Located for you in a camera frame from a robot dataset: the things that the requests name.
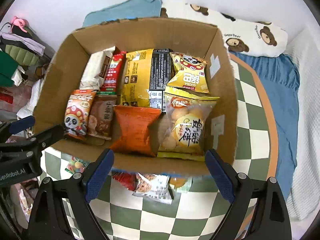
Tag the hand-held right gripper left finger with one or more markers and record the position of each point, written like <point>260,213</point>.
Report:
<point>100,175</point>

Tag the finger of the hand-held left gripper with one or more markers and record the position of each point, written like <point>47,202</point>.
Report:
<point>23,124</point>
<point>50,135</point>

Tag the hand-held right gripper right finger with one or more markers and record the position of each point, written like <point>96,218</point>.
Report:
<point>220,177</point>

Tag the orange panda snack packet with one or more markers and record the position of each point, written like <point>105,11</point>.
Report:
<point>77,110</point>

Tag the brown snack packet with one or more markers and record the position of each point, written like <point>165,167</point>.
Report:
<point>101,120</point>

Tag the plain orange snack packet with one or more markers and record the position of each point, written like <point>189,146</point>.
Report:
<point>135,130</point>

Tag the clear egg biscuit packet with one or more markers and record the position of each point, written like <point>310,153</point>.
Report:
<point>185,130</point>

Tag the white wafer packet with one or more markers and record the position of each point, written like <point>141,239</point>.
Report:
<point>95,67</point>

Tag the printed cardboard box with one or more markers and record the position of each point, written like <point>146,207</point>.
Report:
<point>72,55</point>

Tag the red milk snack packet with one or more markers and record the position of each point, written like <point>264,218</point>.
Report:
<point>113,72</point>

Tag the large yellow black packet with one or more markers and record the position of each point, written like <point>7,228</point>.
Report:
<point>140,80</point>

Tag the yellow panda snack packet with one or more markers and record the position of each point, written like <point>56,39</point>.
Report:
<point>190,77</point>

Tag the small red snack packet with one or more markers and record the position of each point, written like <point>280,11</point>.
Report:
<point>125,180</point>

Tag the colourful candy packet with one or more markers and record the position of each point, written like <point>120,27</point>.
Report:
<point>75,166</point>

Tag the red garment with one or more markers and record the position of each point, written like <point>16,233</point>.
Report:
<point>5,98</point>

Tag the green white checkered mat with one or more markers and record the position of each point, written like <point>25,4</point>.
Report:
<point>250,135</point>

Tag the white grey snack packet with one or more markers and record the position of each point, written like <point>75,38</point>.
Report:
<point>155,187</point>

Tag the dark green jacket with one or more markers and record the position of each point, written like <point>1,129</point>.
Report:
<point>6,67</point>

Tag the olive quilted vest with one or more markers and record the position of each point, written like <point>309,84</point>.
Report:
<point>22,55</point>

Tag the lavender cloth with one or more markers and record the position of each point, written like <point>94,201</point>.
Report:
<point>25,41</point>

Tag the blue bedsheet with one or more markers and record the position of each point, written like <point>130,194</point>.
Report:
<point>282,100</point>

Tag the white textured blanket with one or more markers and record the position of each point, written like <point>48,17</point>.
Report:
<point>307,130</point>

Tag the pink plush toy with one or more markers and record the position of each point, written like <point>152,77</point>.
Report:
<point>18,22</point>

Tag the bear print white pillow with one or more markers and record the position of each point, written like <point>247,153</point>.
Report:
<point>250,37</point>

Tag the teal folded cloth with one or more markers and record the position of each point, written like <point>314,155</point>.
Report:
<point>125,10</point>

